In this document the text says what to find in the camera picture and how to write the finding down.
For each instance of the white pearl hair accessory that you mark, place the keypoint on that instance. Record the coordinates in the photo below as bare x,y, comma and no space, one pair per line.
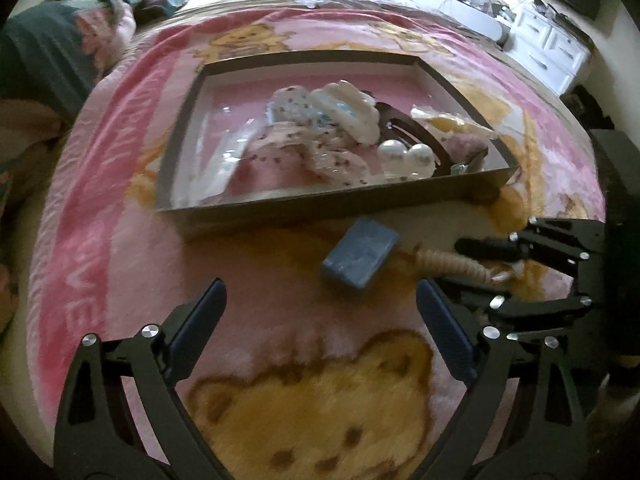
405,157

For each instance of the white drawer cabinet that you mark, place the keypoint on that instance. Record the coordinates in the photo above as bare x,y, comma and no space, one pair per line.
550,45

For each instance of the white curved panel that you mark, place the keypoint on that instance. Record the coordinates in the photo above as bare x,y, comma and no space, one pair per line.
455,10

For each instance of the small blue box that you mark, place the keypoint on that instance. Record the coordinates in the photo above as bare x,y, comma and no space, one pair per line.
360,252

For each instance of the silver earring card packet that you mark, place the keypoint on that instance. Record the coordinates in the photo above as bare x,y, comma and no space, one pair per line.
470,164

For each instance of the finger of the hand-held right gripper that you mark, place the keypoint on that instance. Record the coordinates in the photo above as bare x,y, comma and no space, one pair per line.
530,305
490,251

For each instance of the dark floral quilt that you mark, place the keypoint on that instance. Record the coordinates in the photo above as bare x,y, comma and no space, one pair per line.
45,50

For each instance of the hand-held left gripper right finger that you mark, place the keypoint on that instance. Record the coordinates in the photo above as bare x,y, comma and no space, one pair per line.
447,335

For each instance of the yellow hair clips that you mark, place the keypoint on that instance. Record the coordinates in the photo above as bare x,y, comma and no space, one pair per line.
450,120

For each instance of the white hair claw clip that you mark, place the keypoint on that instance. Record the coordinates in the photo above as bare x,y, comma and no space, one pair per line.
345,110

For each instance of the brown hair clip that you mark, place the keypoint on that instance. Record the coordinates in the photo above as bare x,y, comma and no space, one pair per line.
410,127

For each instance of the pink fluffy pom-pom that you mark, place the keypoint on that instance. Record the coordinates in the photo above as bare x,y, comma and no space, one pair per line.
462,146

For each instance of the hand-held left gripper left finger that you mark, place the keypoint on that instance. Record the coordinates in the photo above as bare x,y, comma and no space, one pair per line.
192,340

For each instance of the beige braided hair accessory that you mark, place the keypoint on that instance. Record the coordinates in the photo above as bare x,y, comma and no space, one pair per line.
445,262

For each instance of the purple and blue pillow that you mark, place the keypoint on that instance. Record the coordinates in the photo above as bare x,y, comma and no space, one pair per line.
160,0

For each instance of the pink dotted hair bow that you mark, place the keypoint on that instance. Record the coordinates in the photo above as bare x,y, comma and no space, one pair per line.
320,160

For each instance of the shallow brown cardboard box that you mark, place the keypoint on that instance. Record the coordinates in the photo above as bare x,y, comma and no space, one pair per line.
325,200

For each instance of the clear plastic bag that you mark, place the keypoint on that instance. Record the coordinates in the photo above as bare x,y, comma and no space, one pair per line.
240,140

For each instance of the pink bear print blanket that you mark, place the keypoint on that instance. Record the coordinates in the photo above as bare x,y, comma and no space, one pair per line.
280,410

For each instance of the white blue dotted hair bow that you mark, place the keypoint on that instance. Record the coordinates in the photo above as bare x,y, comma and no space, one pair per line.
295,105

